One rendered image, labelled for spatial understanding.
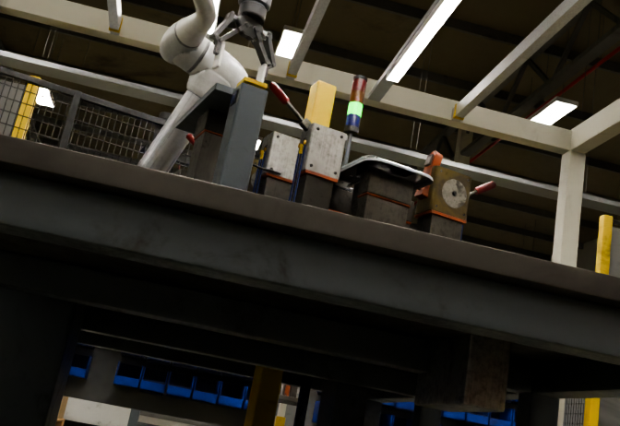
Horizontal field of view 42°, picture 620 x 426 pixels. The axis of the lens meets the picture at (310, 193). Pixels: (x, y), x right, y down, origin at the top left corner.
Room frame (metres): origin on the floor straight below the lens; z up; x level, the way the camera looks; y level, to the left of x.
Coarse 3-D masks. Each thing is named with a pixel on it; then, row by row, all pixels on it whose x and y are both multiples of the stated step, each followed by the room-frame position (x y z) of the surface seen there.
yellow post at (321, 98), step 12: (324, 84) 3.52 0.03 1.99; (312, 96) 3.55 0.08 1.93; (324, 96) 3.53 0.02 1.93; (312, 108) 3.52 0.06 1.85; (324, 108) 3.53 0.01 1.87; (312, 120) 3.51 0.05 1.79; (324, 120) 3.54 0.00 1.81; (264, 372) 3.51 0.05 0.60; (276, 372) 3.53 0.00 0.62; (252, 384) 3.59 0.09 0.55; (264, 384) 3.52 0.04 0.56; (276, 384) 3.54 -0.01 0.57; (252, 396) 3.56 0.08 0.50; (264, 396) 3.52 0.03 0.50; (276, 396) 3.54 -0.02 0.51; (252, 408) 3.54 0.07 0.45; (264, 408) 3.53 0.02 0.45; (276, 408) 3.55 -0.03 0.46; (252, 420) 3.52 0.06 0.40; (264, 420) 3.53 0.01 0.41
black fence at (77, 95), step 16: (32, 80) 3.02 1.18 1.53; (0, 96) 2.99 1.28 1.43; (80, 96) 3.09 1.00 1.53; (112, 112) 3.15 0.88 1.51; (128, 112) 3.17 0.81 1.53; (32, 128) 3.05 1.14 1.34; (64, 128) 3.08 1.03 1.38; (80, 128) 3.12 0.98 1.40; (144, 128) 3.21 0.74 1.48; (64, 144) 3.08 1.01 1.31; (96, 144) 3.14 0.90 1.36; (128, 144) 3.19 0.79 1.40; (128, 160) 3.20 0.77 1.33; (304, 384) 3.55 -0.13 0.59; (304, 400) 3.56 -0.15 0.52; (304, 416) 3.56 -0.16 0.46
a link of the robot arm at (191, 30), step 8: (200, 0) 2.09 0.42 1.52; (208, 0) 2.10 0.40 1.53; (200, 8) 2.13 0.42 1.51; (208, 8) 2.14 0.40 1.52; (192, 16) 2.24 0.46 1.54; (200, 16) 2.18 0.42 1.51; (208, 16) 2.17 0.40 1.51; (176, 24) 2.31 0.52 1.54; (184, 24) 2.28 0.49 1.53; (192, 24) 2.25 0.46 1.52; (200, 24) 2.22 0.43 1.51; (208, 24) 2.22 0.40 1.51; (176, 32) 2.31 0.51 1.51; (184, 32) 2.29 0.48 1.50; (192, 32) 2.27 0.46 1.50; (200, 32) 2.26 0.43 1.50; (208, 32) 2.29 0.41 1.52; (184, 40) 2.31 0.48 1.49; (192, 40) 2.30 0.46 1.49; (200, 40) 2.31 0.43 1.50
